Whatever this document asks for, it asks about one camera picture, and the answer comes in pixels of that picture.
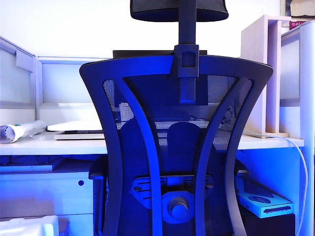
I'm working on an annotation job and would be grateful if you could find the grey cubicle partition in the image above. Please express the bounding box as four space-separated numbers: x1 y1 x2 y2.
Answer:
0 36 111 123

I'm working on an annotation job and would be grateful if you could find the white drawer cabinet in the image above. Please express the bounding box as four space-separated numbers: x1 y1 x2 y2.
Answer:
0 171 95 236

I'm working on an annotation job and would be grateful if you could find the white wooden shelf organizer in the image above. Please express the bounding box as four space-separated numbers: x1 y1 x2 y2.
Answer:
240 14 292 139

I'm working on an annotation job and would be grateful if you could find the black mesh office chair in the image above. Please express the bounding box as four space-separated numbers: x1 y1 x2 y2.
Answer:
79 0 274 236

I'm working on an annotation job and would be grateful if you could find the white plastic container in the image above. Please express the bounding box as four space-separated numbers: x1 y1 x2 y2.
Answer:
0 215 60 236

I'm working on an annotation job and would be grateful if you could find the white pull-out keyboard tray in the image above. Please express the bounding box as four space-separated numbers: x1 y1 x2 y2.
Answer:
0 157 65 174

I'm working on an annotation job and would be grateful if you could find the rolled white paper poster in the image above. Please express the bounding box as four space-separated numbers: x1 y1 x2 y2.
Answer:
0 119 47 145

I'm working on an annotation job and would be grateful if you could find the light blue product box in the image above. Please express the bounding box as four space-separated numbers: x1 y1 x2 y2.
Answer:
236 176 294 219

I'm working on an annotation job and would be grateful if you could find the white cable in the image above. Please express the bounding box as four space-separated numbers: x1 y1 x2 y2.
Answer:
243 131 309 236

